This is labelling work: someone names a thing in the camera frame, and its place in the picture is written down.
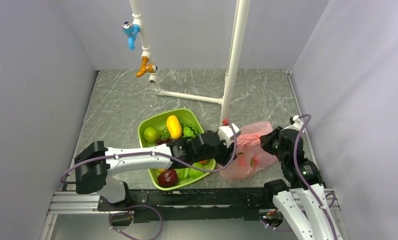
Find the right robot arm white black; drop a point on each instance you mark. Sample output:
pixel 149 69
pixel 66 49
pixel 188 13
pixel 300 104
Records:
pixel 300 196

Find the white pvc pipe frame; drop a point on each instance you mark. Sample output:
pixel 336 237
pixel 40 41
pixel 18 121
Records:
pixel 238 33

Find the blue tap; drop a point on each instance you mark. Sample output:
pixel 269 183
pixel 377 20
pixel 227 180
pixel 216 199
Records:
pixel 131 30

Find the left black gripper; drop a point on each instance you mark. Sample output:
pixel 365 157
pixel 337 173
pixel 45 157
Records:
pixel 226 156

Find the green plastic tray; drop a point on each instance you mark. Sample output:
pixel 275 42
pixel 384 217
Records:
pixel 159 122

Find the dark red fake apple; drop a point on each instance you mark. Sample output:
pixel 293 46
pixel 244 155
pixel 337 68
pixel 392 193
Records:
pixel 168 179

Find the orange tap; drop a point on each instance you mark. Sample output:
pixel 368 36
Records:
pixel 146 67

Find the dark red fake grapes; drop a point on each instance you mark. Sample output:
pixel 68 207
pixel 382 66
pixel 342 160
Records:
pixel 162 141

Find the green fake lime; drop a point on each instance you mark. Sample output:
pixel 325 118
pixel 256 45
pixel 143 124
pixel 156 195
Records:
pixel 193 172

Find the small fake watermelon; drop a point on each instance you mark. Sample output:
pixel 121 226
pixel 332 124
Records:
pixel 190 131

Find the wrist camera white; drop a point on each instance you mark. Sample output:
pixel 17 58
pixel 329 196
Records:
pixel 296 123
pixel 227 132

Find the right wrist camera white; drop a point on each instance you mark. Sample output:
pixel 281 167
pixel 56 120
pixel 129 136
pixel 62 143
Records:
pixel 296 123

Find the fake green leaves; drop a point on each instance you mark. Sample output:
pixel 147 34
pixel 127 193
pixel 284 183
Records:
pixel 165 133

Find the green fake starfruit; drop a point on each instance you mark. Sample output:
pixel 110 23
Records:
pixel 183 173

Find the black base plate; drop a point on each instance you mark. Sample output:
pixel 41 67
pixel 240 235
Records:
pixel 246 203

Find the pink plastic bag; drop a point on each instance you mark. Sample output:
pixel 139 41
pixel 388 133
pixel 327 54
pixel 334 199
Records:
pixel 251 158

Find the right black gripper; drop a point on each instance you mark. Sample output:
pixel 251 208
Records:
pixel 265 139

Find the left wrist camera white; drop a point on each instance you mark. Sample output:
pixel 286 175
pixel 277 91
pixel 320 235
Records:
pixel 227 132

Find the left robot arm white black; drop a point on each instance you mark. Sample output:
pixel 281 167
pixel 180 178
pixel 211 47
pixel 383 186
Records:
pixel 96 165

